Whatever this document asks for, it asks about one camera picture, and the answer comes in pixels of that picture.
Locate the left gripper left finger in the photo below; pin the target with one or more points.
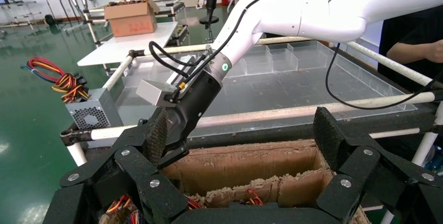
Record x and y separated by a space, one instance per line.
155 136

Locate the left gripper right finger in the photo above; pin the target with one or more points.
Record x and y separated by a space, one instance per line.
328 136

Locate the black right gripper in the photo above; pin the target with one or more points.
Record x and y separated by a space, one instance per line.
193 108

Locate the operator forearm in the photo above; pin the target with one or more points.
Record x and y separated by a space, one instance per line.
405 51

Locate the operator hand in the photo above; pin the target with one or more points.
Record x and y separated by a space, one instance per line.
436 51

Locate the brown divided cardboard box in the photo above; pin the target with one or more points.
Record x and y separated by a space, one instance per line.
242 167

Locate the clear acrylic divider tray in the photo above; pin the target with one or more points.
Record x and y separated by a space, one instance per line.
277 87

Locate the white side table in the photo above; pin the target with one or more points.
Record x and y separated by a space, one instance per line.
138 42

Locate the operator black shirt torso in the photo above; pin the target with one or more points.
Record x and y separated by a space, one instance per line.
412 73

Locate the blue translucent object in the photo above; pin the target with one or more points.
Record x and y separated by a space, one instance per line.
434 160

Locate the closed brown cardboard carton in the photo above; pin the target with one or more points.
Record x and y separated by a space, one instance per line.
131 21

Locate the pipe rack with black tray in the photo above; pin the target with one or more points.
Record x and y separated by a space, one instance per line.
169 9

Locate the black white pole stand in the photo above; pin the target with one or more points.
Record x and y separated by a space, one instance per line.
210 4

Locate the black microphone stand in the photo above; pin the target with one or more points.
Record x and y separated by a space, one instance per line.
49 19

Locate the metal shelf rack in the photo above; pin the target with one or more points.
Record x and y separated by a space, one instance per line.
20 2

